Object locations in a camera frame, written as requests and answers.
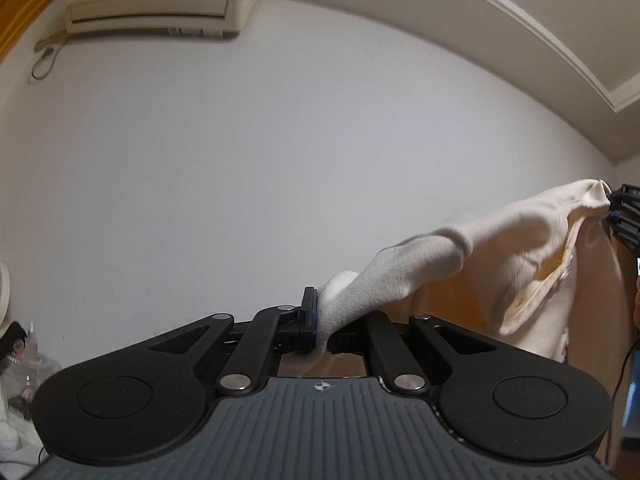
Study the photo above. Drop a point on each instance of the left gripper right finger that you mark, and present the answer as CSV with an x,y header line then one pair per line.
x,y
384,353

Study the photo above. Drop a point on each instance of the white air conditioner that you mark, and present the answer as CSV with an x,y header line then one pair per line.
x,y
206,18

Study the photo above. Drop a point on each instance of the round white mirror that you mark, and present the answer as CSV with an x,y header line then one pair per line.
x,y
5,291

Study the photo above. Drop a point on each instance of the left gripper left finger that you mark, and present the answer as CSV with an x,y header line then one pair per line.
x,y
272,333

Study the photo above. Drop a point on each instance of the cream knit cardigan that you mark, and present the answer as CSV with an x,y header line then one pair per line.
x,y
542,274

